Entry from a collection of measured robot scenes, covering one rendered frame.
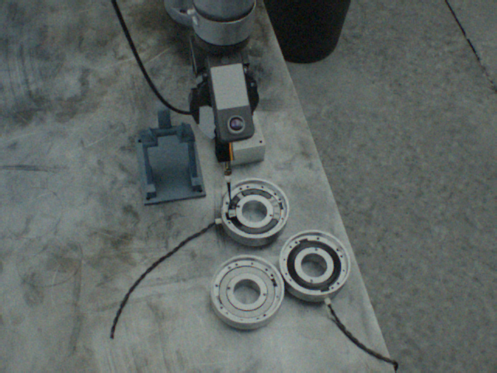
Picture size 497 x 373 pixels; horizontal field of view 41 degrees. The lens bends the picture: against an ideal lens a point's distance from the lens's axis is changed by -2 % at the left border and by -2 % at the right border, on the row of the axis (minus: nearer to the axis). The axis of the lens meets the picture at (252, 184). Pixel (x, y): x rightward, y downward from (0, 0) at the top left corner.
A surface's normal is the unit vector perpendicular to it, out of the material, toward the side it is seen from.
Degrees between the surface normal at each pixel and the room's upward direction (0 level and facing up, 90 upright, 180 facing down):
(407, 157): 0
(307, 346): 0
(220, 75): 32
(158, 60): 0
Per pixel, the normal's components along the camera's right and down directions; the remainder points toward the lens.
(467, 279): 0.05, -0.52
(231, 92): 0.19, -0.01
